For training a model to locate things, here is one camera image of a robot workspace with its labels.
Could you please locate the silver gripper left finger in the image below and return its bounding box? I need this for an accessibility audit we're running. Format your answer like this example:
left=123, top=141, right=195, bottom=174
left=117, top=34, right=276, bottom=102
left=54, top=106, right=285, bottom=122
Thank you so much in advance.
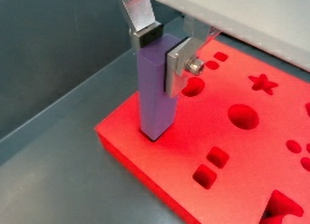
left=118, top=0, right=163, bottom=50

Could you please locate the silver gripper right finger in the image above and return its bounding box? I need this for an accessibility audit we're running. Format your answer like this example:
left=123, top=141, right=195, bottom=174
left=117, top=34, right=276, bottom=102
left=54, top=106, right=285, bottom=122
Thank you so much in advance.
left=165, top=16, right=221, bottom=98

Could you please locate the purple rectangular block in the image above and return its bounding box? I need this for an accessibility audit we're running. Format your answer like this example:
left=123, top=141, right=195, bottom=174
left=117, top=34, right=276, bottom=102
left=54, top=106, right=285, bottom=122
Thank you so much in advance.
left=137, top=34, right=181, bottom=141

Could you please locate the red shape sorter board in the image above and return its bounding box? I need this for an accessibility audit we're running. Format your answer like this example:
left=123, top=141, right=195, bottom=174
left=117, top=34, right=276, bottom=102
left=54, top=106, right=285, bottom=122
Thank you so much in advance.
left=97, top=41, right=310, bottom=224

